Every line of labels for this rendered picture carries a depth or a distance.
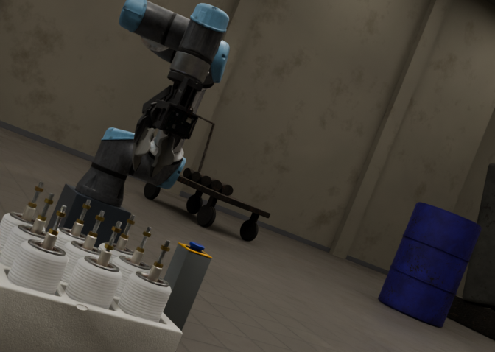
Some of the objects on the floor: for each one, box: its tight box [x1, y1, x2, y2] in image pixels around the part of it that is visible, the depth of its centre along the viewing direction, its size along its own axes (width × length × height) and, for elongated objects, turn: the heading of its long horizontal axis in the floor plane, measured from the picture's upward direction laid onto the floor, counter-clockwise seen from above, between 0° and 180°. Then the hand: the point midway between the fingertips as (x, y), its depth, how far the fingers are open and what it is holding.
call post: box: [163, 244, 211, 331], centre depth 163 cm, size 7×7×31 cm
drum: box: [378, 202, 482, 328], centre depth 604 cm, size 64×64×101 cm
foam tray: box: [0, 250, 183, 352], centre depth 142 cm, size 39×39×18 cm
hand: (144, 167), depth 133 cm, fingers open, 3 cm apart
